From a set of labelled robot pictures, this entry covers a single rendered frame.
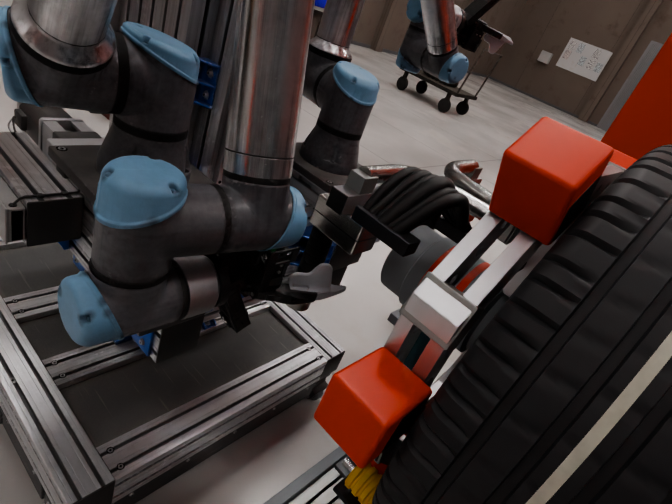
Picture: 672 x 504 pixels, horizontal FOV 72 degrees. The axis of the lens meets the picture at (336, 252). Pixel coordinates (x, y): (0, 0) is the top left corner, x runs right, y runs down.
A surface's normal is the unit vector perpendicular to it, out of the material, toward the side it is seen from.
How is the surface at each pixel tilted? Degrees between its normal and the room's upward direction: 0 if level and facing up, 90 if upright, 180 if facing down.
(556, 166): 35
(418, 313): 90
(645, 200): 30
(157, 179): 0
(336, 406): 90
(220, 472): 0
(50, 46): 77
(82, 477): 0
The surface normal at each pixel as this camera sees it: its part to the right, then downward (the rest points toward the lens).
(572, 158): -0.11, -0.57
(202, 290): 0.76, 0.11
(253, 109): -0.07, 0.29
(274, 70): 0.23, 0.33
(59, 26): -0.04, 0.90
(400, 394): 0.33, -0.81
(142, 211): 0.33, 0.54
